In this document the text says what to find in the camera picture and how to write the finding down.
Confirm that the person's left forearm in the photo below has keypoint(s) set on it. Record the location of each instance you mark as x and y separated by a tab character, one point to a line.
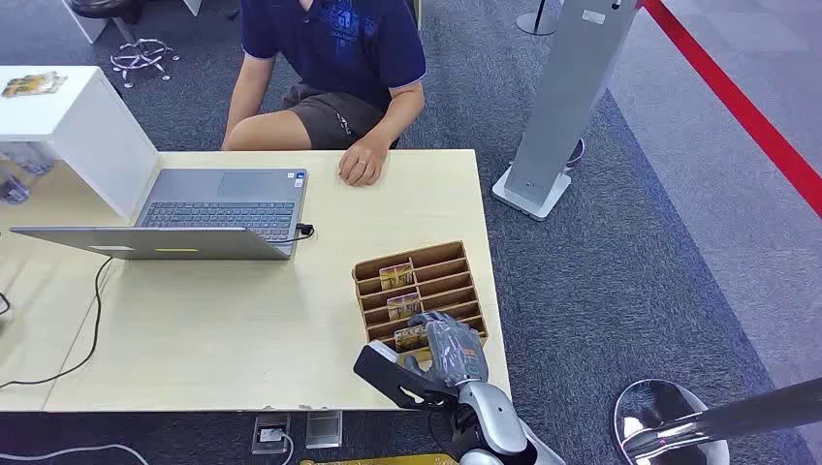
399	112

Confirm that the floor power socket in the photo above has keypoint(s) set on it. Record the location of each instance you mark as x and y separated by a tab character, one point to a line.
270	433

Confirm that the white shelf box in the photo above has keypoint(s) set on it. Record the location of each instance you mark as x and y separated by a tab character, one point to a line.
96	128

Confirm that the person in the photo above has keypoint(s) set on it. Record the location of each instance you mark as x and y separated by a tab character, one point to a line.
340	51

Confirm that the red barrier belt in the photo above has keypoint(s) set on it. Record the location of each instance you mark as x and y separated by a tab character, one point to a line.
738	106

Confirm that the grey kiosk stand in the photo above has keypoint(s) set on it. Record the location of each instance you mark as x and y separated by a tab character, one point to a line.
565	96

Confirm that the person's left hand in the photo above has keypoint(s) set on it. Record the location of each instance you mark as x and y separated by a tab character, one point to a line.
363	164

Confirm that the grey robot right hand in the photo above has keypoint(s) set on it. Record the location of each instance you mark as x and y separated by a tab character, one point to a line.
453	353

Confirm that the black bracket wrist camera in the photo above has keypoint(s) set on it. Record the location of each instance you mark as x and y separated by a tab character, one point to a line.
392	382

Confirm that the yellow flat object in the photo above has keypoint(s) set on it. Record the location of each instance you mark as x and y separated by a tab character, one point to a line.
385	460

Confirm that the grey stanchion base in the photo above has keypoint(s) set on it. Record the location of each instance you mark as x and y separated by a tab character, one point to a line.
536	24

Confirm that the person's right forearm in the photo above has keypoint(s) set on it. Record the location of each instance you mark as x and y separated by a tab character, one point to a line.
247	96

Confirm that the clear plastic bottle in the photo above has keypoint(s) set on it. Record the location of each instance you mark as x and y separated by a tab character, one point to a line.
13	189
32	159

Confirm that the brown wooden card organizer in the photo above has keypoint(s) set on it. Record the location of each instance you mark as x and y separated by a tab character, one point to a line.
443	282

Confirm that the black office chair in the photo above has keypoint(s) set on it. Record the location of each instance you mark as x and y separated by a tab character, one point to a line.
138	54

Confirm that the dark stanchion pole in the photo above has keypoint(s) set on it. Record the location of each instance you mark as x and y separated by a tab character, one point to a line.
751	414

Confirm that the metal floor socket cover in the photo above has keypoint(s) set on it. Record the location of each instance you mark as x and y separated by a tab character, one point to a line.
323	430

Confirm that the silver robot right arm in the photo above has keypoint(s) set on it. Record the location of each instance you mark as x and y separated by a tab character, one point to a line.
498	423

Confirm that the grey laptop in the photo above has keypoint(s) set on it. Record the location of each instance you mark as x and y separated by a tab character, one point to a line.
218	215

